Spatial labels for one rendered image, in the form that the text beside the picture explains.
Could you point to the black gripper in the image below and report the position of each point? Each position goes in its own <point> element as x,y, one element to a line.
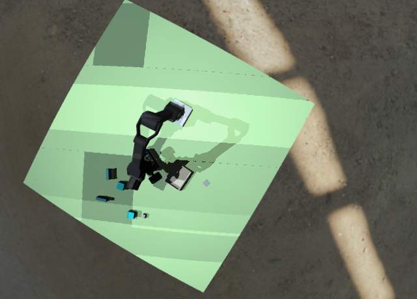
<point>155,177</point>

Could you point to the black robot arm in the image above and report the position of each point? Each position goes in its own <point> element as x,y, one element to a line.
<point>138,167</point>

